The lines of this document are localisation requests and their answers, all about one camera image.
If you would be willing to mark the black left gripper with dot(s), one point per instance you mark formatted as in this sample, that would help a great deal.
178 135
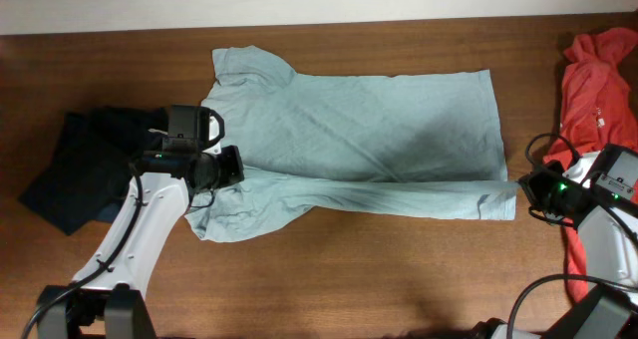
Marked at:
234 171

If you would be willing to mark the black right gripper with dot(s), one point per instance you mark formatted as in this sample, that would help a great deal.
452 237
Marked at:
534 182

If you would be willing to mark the light blue t-shirt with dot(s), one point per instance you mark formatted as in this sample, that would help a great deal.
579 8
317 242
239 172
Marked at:
425 146

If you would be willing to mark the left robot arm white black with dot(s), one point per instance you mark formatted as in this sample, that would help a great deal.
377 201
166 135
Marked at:
112 285

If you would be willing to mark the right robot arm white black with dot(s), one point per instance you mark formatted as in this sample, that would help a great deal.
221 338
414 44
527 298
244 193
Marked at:
593 197

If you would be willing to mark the red t-shirt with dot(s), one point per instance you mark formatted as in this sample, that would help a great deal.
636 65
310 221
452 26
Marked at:
595 97

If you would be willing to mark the dark navy folded garment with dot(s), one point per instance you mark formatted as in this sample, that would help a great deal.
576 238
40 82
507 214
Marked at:
89 174

